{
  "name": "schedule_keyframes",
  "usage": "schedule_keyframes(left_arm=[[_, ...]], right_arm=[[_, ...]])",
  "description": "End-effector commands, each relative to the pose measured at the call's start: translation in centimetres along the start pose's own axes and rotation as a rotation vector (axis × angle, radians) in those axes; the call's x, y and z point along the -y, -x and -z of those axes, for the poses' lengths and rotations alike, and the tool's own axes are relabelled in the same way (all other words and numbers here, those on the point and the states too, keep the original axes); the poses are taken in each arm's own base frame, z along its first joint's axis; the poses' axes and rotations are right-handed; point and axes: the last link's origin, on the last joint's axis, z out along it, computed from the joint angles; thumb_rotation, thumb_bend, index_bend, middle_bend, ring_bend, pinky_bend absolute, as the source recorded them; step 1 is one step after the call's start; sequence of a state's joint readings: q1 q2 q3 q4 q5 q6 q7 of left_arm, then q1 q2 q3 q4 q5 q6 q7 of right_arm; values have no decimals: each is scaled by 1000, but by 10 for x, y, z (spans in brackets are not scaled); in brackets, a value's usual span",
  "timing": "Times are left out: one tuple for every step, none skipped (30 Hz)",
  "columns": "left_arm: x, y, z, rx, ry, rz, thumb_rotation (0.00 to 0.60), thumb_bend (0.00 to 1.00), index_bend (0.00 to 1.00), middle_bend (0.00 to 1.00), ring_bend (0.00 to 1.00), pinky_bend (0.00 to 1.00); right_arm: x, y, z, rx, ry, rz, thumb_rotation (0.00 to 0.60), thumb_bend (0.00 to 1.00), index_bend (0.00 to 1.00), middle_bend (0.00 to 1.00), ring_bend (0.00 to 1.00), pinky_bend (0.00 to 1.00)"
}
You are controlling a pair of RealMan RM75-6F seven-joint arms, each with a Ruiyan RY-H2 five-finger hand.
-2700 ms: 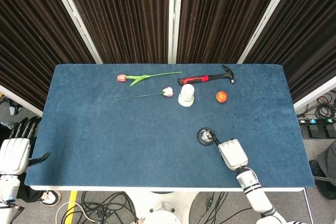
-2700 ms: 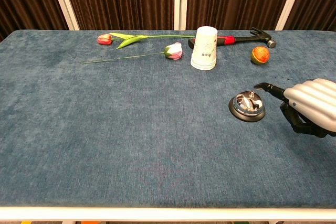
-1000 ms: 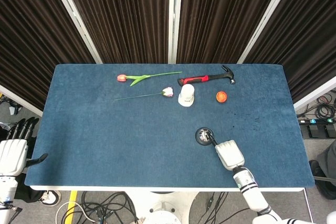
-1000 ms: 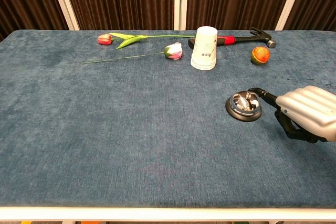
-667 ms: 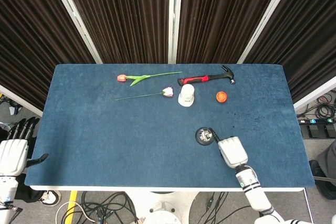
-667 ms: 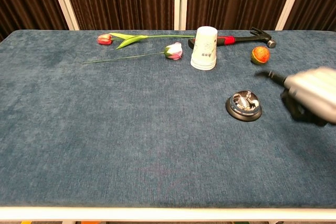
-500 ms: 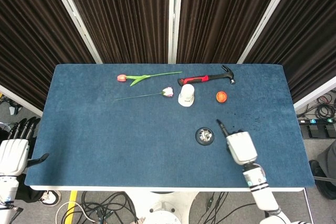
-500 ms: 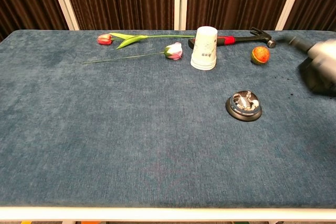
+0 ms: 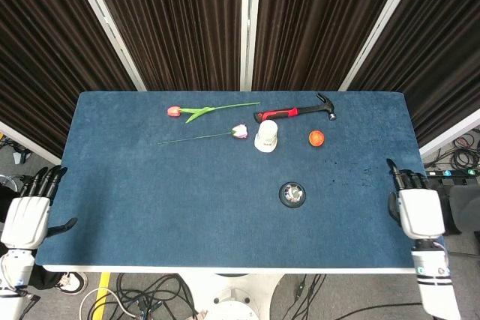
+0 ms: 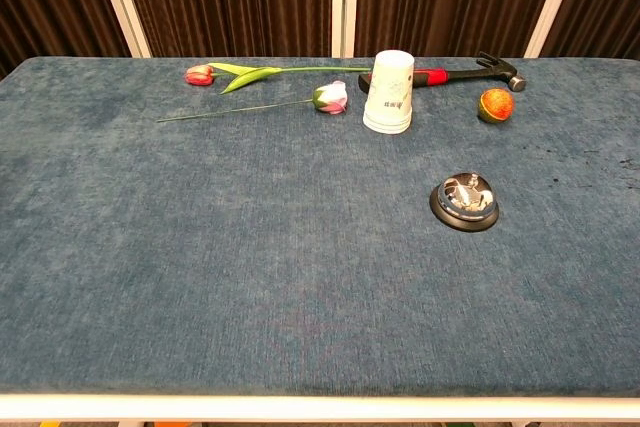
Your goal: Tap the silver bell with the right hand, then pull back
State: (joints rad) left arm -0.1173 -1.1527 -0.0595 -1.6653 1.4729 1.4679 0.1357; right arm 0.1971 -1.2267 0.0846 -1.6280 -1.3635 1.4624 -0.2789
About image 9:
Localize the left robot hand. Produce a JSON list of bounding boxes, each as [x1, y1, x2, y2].
[[0, 164, 79, 250]]

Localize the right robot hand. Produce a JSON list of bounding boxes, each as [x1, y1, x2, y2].
[[385, 158, 446, 240]]

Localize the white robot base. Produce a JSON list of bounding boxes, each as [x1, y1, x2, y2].
[[179, 273, 286, 320]]

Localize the white sneaker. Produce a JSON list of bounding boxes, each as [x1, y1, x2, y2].
[[55, 271, 88, 295]]

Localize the red black claw hammer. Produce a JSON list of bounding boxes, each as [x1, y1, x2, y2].
[[253, 93, 338, 124]]

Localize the blue table mat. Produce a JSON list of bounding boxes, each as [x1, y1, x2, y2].
[[34, 91, 450, 270]]

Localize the pink rose with thin stem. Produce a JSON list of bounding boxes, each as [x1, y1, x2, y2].
[[157, 123, 249, 145]]

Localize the orange tulip with green stem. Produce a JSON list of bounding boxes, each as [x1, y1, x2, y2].
[[166, 101, 262, 124]]

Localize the black cable bundle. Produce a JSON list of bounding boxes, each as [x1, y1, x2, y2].
[[112, 273, 200, 320]]

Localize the white partition frame post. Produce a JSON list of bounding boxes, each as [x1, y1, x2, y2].
[[238, 0, 263, 92], [65, 0, 147, 92], [337, 0, 427, 92]]

